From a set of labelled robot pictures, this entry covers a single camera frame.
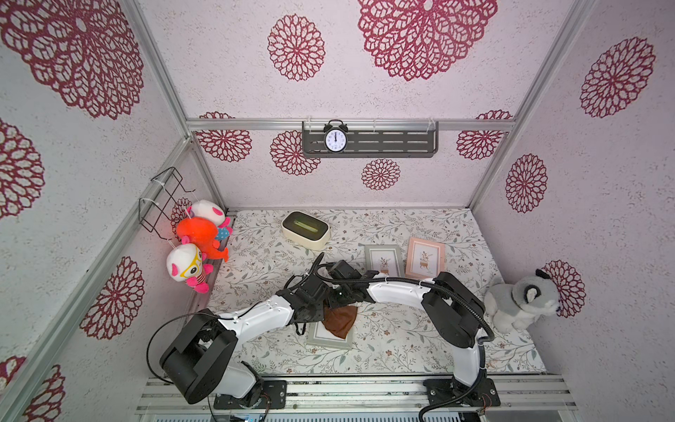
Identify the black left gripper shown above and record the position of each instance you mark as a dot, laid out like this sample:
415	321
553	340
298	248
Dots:
320	309

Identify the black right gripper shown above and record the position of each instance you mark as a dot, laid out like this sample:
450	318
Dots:
340	294

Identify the brown cloth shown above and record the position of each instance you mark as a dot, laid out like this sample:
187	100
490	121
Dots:
340	321

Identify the green picture frame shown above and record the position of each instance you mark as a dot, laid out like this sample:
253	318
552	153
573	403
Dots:
318	335
384	258

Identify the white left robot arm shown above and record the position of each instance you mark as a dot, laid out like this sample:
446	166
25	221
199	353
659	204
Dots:
198	360

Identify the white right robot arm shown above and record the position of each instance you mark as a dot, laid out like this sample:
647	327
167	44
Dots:
454	311

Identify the cream tissue box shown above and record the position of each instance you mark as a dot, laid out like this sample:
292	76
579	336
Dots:
306	230

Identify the orange plush toy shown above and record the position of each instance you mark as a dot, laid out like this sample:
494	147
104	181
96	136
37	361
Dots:
202	233

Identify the white plush with glasses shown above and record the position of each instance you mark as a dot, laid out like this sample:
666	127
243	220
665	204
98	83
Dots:
185	263

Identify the white pink plush toy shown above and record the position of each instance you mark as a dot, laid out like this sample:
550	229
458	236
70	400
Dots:
209	211

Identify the black alarm clock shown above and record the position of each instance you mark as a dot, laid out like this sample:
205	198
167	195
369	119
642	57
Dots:
335	135

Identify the grey husky plush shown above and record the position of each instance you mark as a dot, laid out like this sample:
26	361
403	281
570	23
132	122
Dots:
514	307

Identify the pink picture frame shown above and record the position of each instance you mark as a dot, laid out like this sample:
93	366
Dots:
425	259

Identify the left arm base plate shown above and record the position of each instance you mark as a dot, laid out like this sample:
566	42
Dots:
265	395

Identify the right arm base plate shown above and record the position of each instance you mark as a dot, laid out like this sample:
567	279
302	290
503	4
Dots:
459	393

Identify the grey wall shelf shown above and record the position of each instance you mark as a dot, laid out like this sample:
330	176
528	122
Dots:
375	142

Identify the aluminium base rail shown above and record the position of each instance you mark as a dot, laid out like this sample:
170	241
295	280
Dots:
361	397

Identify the black wire basket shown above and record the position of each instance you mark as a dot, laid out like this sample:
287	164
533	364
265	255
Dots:
151	211

